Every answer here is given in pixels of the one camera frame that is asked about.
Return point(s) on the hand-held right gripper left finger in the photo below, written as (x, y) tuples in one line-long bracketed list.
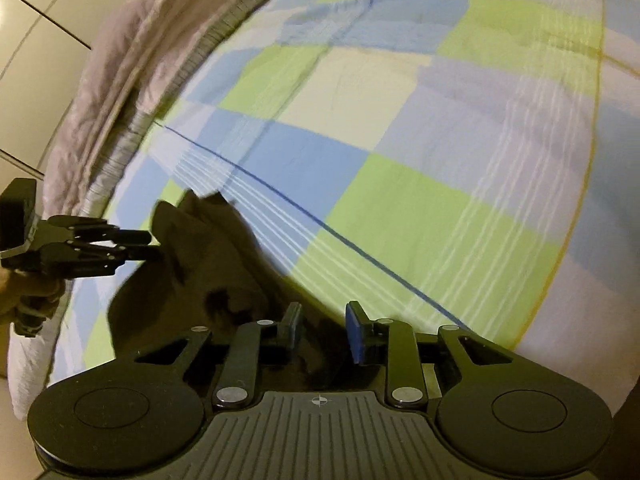
[(294, 332)]

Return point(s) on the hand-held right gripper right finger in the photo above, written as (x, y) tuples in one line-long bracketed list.
[(356, 332)]

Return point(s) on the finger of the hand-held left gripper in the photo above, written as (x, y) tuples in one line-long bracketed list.
[(125, 238), (135, 255)]

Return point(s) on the dark brown long-sleeved shirt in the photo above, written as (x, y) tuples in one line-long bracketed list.
[(225, 270)]

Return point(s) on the person's left hand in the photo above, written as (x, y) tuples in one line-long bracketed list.
[(30, 292)]

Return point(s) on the cream rounded object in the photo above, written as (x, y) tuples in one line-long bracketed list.
[(30, 370)]

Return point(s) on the mauve wrinkled blanket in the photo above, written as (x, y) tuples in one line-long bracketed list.
[(110, 90)]

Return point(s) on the checked blue green bedsheet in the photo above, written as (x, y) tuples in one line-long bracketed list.
[(400, 160)]

